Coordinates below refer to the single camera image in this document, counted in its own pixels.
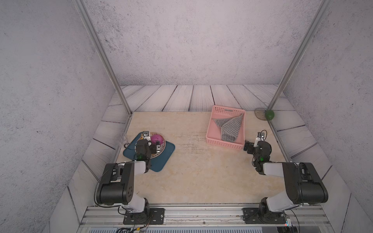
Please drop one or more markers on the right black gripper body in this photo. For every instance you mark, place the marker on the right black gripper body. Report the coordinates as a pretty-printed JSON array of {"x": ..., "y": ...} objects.
[{"x": 251, "y": 148}]

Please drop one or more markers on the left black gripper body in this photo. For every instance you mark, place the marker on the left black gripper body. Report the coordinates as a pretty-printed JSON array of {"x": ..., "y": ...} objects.
[{"x": 153, "y": 150}]

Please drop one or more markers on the grey striped square dishcloth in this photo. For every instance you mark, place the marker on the grey striped square dishcloth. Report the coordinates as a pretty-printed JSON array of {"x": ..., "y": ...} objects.
[{"x": 229, "y": 127}]

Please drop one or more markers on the pink plastic basket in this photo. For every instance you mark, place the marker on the pink plastic basket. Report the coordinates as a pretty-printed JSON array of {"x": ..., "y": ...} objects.
[{"x": 213, "y": 136}]

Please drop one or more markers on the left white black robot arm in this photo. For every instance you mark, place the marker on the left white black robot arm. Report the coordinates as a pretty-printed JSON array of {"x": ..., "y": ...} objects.
[{"x": 115, "y": 188}]

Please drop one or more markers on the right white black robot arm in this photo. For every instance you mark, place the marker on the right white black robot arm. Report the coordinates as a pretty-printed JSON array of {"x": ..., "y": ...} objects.
[{"x": 303, "y": 185}]

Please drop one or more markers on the patterned round plate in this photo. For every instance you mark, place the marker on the patterned round plate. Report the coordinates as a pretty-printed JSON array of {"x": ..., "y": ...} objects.
[{"x": 162, "y": 146}]

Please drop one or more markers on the purple ball fruit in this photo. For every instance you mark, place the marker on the purple ball fruit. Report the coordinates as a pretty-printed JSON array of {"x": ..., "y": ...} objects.
[{"x": 157, "y": 138}]

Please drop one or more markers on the teal rubber mat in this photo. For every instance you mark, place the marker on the teal rubber mat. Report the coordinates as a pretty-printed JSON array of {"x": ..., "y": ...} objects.
[{"x": 158, "y": 161}]

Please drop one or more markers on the grey round coaster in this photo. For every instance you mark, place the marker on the grey round coaster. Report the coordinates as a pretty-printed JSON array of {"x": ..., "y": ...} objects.
[{"x": 260, "y": 113}]

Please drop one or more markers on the green ball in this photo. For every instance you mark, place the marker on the green ball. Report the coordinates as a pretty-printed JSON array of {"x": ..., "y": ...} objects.
[{"x": 269, "y": 115}]

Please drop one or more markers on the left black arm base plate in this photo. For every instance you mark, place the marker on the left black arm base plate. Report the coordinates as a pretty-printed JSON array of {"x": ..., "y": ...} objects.
[{"x": 152, "y": 216}]

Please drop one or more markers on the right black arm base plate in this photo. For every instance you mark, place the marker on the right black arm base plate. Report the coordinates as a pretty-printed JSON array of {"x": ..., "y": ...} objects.
[{"x": 258, "y": 216}]

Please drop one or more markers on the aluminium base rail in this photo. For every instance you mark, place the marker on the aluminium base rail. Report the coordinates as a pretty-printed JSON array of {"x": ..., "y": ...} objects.
[{"x": 211, "y": 215}]

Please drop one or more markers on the right aluminium frame post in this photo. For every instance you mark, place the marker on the right aluminium frame post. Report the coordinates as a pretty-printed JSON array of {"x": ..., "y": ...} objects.
[{"x": 311, "y": 31}]

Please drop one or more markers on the aluminium frame post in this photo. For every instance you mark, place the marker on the aluminium frame post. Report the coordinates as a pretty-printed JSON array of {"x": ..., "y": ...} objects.
[
  {"x": 311, "y": 31},
  {"x": 101, "y": 52}
]

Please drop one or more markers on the left aluminium frame post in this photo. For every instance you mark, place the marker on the left aluminium frame post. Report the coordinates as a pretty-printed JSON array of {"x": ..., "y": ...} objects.
[{"x": 101, "y": 52}]

